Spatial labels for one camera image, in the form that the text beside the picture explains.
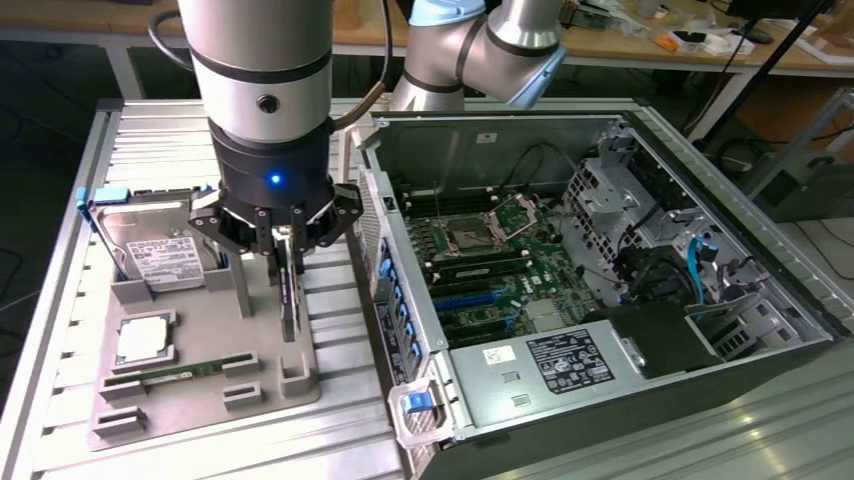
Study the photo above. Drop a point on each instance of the white plastic desk item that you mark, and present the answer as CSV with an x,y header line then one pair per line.
x,y
714,45

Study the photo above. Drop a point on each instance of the silver CPU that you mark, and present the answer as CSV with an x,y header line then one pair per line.
x,y
142,339

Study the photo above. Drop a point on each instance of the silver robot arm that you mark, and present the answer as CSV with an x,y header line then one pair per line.
x,y
261,50

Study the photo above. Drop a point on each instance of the graphics card with metal bracket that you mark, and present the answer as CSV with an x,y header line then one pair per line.
x,y
290,300

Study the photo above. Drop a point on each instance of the blue case latch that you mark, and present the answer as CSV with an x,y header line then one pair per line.
x,y
417,403

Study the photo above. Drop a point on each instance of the CPU socket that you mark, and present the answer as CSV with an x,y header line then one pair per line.
x,y
468,232

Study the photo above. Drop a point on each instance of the silver chipset heat sink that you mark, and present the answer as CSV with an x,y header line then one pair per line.
x,y
544,316

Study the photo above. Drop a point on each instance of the black floor unit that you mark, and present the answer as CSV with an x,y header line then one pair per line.
x,y
815,195

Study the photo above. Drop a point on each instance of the open black PC case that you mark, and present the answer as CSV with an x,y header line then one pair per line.
x,y
601,425

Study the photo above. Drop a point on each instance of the green RAM stick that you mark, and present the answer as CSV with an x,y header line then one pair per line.
x,y
201,371

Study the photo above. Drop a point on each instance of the RAM stick with white label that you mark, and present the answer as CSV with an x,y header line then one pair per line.
x,y
474,272

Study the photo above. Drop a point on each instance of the silver power supply unit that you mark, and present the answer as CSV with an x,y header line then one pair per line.
x,y
508,395

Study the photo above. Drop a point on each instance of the black plastic fan shroud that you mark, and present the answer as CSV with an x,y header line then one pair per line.
x,y
654,340

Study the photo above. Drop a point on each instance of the green motherboard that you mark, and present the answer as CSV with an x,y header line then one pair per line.
x,y
554,270

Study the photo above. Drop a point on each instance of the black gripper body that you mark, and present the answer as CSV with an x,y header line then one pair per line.
x,y
274,165

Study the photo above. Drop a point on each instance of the black stand pole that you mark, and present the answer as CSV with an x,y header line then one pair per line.
x,y
765,65

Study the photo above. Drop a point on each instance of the silver perforated disk bay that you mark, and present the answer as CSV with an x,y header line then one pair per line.
x,y
601,200

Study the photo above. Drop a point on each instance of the grey parts rack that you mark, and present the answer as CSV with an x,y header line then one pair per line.
x,y
201,325

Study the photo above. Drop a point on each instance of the metal socket cover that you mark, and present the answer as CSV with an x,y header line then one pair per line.
x,y
517,215

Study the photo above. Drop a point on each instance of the wooden desk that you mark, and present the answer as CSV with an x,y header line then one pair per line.
x,y
134,20

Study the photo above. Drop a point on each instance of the hard disk in blue caddy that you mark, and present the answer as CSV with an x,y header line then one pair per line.
x,y
161,250

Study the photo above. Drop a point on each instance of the blue expansion slot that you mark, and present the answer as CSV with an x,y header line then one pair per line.
x,y
468,301

